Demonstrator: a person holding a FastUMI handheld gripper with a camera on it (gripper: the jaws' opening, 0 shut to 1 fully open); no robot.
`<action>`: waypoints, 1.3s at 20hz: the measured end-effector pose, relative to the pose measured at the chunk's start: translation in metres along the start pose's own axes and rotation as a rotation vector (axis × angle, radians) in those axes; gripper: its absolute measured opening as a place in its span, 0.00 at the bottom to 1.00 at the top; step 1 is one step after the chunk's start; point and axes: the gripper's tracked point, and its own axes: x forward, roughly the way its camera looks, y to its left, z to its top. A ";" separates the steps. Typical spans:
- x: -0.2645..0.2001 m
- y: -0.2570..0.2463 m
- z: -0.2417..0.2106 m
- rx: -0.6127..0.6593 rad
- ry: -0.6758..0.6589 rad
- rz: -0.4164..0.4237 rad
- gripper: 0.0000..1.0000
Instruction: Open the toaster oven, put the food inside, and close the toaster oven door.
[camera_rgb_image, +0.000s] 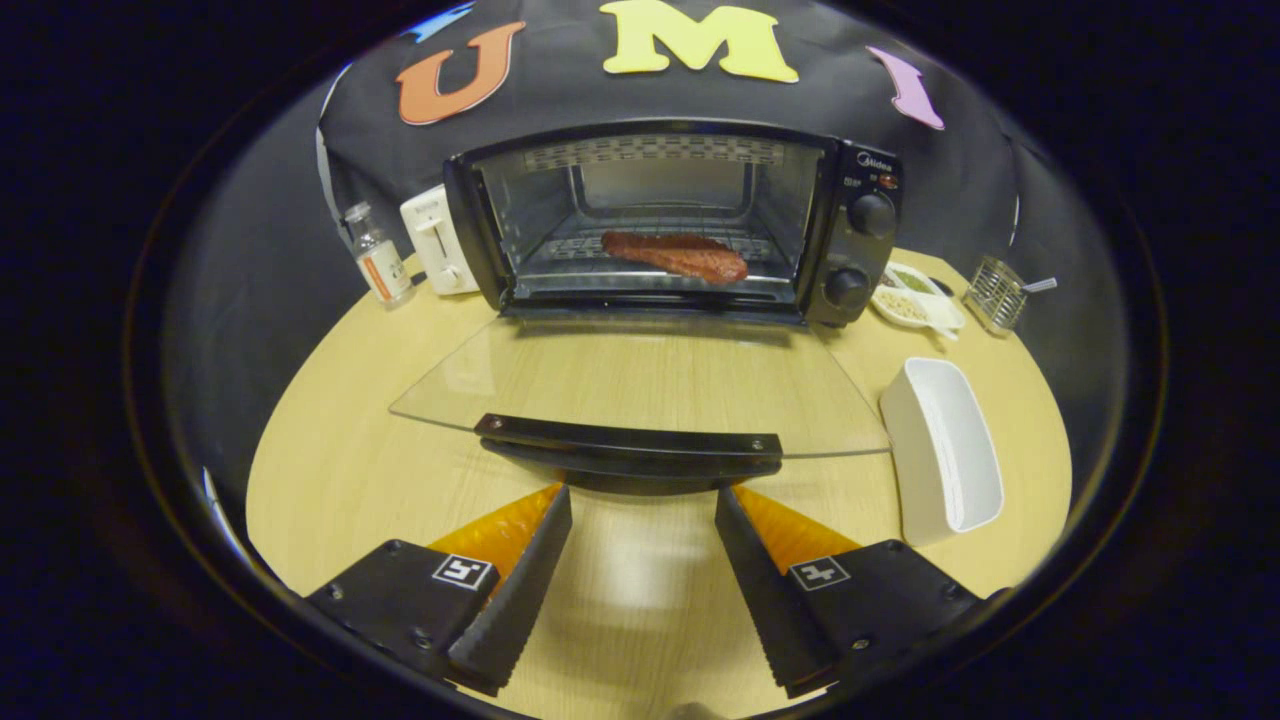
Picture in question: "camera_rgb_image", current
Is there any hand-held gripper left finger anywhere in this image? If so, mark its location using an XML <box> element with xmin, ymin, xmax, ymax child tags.
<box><xmin>305</xmin><ymin>483</ymin><xmax>574</xmax><ymax>698</ymax></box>

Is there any clear bottle with orange label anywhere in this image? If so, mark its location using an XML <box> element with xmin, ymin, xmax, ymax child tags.
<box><xmin>343</xmin><ymin>201</ymin><xmax>415</xmax><ymax>311</ymax></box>

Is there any white pop-up toaster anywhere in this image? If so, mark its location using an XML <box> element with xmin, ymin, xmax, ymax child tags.
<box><xmin>400</xmin><ymin>184</ymin><xmax>480</xmax><ymax>297</ymax></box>

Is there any brown meat slice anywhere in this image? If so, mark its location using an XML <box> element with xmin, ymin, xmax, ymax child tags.
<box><xmin>600</xmin><ymin>231</ymin><xmax>749</xmax><ymax>286</ymax></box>

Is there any white divided condiment dish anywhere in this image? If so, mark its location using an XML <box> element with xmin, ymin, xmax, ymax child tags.
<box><xmin>870</xmin><ymin>262</ymin><xmax>967</xmax><ymax>341</ymax></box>

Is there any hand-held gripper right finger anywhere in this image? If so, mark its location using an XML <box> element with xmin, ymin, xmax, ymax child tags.
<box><xmin>714</xmin><ymin>485</ymin><xmax>986</xmax><ymax>699</ymax></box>

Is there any black toaster oven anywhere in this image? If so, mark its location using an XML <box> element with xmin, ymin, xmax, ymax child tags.
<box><xmin>388</xmin><ymin>120</ymin><xmax>907</xmax><ymax>498</ymax></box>

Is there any metal mesh utensil holder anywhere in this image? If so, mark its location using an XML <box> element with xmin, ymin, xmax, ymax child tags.
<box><xmin>962</xmin><ymin>256</ymin><xmax>1030</xmax><ymax>336</ymax></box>

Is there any white rectangular dish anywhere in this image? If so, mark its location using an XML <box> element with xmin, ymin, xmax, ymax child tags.
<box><xmin>880</xmin><ymin>357</ymin><xmax>1005</xmax><ymax>549</ymax></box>

